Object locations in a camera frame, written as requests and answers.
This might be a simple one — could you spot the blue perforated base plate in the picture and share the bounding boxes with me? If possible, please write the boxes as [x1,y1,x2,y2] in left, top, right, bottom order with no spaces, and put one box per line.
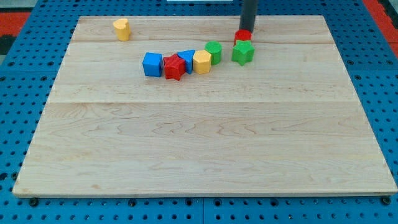
[1,0,397,223]

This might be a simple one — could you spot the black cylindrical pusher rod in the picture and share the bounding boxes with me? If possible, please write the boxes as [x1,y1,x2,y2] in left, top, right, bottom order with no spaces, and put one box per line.
[239,0,259,33]

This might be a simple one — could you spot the green cylinder block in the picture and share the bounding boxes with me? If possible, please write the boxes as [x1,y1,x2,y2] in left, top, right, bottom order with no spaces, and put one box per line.
[205,41,222,65]

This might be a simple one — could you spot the red star block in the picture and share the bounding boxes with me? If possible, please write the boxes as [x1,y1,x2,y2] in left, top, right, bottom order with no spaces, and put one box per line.
[163,54,186,81]

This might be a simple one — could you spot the yellow hexagon block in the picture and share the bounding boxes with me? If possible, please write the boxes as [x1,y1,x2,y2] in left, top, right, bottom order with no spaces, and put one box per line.
[193,50,211,74]

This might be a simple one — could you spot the yellow heart block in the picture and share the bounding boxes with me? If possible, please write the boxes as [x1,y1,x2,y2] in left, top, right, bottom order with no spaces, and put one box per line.
[113,18,131,41]

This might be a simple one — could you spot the blue cube block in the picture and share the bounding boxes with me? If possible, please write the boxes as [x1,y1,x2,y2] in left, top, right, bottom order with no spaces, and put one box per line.
[142,52,163,77]

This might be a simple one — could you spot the blue triangle block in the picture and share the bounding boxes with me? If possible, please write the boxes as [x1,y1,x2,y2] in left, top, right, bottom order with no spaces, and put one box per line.
[177,49,195,74]

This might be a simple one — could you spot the red cylinder block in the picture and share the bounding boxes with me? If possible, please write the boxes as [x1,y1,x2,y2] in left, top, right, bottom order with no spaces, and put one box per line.
[234,29,252,45]

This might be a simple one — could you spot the light wooden board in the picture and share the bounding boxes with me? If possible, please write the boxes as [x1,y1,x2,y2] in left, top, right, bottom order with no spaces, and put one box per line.
[13,16,397,198]

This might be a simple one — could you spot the green star block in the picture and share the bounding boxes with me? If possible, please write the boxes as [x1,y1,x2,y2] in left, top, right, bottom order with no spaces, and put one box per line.
[231,40,255,66]

